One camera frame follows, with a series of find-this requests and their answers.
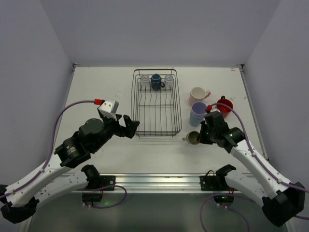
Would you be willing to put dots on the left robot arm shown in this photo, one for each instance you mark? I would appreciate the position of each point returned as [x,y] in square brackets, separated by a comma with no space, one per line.
[21,199]

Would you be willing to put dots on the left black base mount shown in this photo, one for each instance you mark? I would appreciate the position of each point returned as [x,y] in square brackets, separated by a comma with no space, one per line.
[101,181]

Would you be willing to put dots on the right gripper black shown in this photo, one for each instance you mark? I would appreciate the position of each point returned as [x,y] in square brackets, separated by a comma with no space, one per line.
[205,135]

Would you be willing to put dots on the dark blue mug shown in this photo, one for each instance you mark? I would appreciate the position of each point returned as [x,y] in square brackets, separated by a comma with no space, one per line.
[156,82]

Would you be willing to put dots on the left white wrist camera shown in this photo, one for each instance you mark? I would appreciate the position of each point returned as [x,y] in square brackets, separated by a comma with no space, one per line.
[108,108]

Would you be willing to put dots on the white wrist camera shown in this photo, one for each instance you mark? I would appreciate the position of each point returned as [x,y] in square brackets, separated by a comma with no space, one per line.
[210,109]
[108,108]

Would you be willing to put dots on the wire dish rack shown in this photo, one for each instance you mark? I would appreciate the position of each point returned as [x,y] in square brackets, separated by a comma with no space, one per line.
[158,111]

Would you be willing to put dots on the lavender cup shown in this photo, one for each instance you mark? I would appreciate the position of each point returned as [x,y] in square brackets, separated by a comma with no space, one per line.
[198,110]

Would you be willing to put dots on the clear glass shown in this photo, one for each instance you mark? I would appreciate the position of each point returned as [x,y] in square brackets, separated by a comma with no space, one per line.
[144,81]
[169,81]

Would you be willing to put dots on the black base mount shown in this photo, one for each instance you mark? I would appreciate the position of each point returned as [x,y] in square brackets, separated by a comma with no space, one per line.
[101,181]
[212,182]

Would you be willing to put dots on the red mug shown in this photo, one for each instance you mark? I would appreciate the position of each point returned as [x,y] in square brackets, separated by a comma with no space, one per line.
[224,106]

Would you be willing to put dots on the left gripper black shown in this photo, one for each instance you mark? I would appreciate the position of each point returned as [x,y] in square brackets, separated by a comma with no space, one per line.
[119,128]

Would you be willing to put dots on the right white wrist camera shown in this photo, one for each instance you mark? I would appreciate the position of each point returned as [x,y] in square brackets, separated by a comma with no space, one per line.
[210,109]

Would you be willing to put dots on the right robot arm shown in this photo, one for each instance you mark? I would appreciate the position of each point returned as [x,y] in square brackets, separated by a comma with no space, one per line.
[279,198]

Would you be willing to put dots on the pink mug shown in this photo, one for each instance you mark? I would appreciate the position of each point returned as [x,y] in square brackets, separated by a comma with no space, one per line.
[198,94]

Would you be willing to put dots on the aluminium mounting rail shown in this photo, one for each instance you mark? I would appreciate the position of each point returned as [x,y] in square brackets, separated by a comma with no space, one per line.
[161,183]

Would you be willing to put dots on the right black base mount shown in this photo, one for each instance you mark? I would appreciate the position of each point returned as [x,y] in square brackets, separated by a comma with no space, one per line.
[212,182]

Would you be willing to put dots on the beige mug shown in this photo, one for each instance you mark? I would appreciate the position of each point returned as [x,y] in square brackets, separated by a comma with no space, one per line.
[191,138]

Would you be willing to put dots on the light blue cup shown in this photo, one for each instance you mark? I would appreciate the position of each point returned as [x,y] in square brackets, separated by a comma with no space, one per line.
[195,119]

